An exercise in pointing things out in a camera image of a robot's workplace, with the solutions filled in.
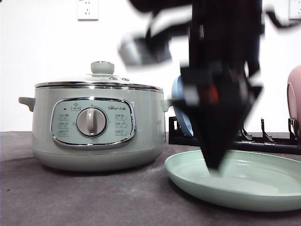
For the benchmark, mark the blue plate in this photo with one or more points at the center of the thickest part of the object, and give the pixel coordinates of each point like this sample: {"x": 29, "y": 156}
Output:
{"x": 178, "y": 86}

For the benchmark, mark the green electric steamer pot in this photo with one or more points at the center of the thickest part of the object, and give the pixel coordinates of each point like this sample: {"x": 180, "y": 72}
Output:
{"x": 98, "y": 126}

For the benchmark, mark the grey table cloth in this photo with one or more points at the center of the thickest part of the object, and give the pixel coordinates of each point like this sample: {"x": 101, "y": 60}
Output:
{"x": 31, "y": 195}

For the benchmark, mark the white wall socket right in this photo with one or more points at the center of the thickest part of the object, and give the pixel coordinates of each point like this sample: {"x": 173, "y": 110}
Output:
{"x": 294, "y": 9}

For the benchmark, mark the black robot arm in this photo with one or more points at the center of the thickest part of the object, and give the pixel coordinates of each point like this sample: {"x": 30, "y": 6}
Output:
{"x": 167, "y": 30}

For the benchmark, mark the glass steamer lid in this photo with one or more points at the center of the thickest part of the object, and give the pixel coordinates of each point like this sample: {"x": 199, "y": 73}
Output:
{"x": 101, "y": 76}

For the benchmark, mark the pink bowl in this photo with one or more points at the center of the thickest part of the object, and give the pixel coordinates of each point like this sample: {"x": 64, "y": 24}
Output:
{"x": 294, "y": 97}

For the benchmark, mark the white wall socket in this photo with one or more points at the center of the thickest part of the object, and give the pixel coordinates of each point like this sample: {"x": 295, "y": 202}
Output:
{"x": 294, "y": 9}
{"x": 87, "y": 10}

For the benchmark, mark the white wall socket left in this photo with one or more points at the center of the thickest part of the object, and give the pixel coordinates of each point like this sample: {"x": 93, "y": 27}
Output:
{"x": 87, "y": 10}

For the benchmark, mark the green plate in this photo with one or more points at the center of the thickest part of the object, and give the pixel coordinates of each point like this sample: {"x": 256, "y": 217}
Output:
{"x": 246, "y": 180}

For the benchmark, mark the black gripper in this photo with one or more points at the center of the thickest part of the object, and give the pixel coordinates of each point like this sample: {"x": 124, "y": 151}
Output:
{"x": 226, "y": 39}

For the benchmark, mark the black dish rack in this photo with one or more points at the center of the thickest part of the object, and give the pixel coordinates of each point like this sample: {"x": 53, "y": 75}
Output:
{"x": 242, "y": 141}

